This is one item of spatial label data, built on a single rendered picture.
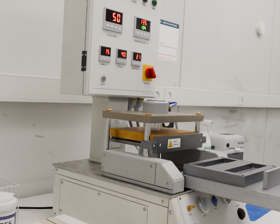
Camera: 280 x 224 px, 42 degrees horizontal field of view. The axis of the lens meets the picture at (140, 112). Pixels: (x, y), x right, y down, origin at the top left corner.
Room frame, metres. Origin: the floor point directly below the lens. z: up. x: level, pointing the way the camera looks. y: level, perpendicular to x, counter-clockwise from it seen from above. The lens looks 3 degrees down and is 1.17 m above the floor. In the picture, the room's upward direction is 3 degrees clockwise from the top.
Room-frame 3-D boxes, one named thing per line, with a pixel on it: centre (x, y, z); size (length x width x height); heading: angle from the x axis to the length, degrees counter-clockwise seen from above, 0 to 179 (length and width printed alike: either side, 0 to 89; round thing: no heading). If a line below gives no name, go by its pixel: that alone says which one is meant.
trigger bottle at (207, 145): (1.96, -0.35, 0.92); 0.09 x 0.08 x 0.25; 51
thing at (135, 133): (1.12, -0.05, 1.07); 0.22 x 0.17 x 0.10; 140
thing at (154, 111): (1.15, -0.04, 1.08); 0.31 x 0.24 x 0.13; 140
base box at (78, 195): (1.12, -0.06, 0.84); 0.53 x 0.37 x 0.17; 50
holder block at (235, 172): (0.95, -0.24, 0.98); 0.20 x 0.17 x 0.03; 140
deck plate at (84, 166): (1.14, -0.02, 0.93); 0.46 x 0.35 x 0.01; 50
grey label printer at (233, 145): (2.10, -0.46, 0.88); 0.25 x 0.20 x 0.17; 42
